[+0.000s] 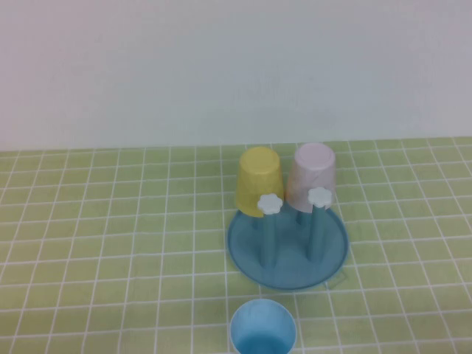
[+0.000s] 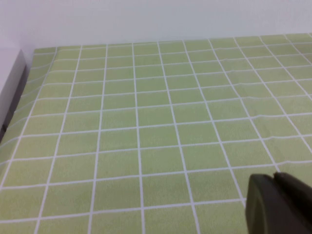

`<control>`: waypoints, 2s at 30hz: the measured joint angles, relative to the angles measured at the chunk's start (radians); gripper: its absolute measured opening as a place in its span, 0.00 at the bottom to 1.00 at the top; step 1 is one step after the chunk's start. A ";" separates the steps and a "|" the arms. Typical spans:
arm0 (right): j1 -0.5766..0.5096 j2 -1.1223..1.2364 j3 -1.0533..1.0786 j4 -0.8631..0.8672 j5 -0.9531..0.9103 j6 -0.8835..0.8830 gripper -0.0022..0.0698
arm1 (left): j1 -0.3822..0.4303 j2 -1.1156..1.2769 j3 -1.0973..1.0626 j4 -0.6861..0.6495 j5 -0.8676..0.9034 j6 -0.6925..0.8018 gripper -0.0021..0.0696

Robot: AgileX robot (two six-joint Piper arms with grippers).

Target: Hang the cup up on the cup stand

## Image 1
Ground pink plastic cup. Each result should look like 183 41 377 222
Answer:
285 142 338 214

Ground blue cup stand white caps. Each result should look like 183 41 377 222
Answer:
225 187 351 293

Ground light blue plastic cup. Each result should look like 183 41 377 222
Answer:
229 299 297 354

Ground yellow plastic cup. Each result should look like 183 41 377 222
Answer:
235 146 285 219

